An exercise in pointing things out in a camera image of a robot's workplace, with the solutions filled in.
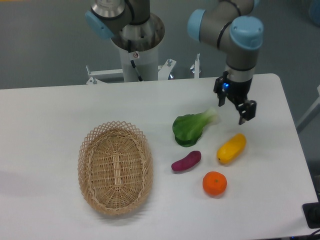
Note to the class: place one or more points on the black device at table edge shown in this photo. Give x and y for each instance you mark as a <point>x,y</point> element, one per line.
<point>312,214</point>

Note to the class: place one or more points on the yellow mango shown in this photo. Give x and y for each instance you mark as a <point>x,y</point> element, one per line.
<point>231,149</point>

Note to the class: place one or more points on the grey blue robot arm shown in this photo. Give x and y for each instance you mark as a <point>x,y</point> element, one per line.
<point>229,27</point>

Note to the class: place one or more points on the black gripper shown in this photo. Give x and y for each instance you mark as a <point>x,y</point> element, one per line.
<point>236,92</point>

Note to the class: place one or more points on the orange tangerine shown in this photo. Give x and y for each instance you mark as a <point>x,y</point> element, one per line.
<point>214,183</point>

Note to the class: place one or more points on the woven wicker basket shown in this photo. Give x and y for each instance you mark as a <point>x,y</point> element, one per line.
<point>115,168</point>

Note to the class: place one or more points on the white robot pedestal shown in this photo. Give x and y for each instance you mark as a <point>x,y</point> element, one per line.
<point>138,47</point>

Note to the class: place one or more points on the white table leg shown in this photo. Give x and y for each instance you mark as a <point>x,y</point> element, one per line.
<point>310,114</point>

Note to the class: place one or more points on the green leafy vegetable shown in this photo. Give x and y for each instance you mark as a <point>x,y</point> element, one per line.
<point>188,129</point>

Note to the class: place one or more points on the purple sweet potato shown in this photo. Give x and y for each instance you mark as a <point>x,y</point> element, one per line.
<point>188,162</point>

